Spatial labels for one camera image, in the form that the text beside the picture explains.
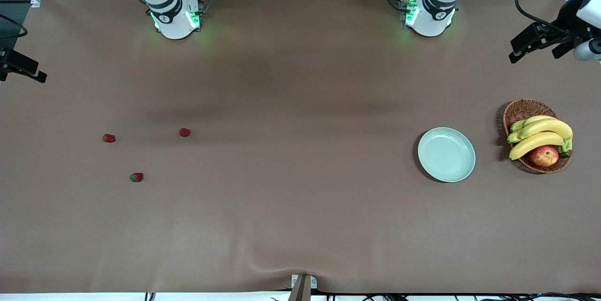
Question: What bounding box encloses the metal table edge bracket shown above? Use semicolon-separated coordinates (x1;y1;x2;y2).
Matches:
288;274;318;301

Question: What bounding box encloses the brown wicker basket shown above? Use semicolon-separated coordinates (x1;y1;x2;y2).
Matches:
502;99;572;174

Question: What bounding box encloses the yellow banana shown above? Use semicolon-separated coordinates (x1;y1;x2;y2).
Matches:
509;132;567;161
510;115;557;132
507;119;574;151

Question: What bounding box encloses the large table cover mat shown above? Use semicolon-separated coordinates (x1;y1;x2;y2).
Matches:
0;0;601;294

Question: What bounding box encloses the red apple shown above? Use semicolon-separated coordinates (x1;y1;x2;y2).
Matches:
529;145;560;168

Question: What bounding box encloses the pale green round plate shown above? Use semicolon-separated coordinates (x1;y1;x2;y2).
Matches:
417;127;476;183

